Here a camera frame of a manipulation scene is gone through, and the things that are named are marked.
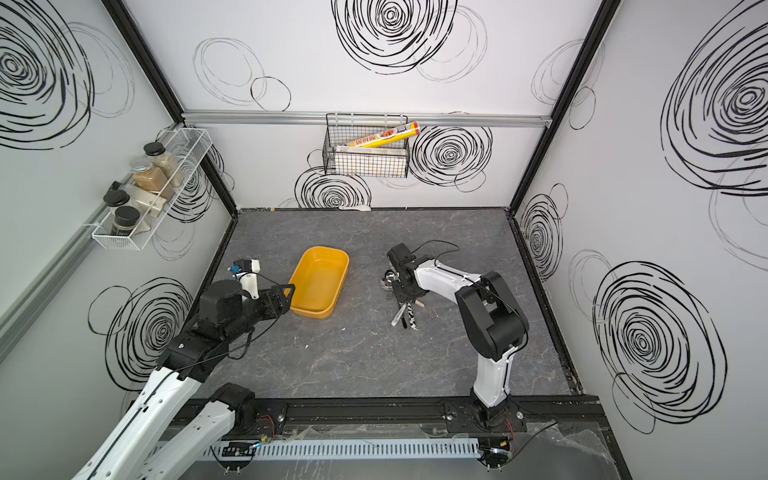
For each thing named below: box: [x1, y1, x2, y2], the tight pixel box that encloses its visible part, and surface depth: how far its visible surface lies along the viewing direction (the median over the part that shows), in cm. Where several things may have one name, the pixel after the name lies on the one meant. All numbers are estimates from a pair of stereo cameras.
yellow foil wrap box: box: [345, 121, 421, 148], surface depth 91 cm
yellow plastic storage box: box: [288, 246, 350, 319], surface depth 102 cm
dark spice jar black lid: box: [103, 189, 132, 213], surface depth 64 cm
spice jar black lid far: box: [143, 142, 182, 187], surface depth 76 cm
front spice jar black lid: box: [114, 206, 140, 236], surface depth 64 cm
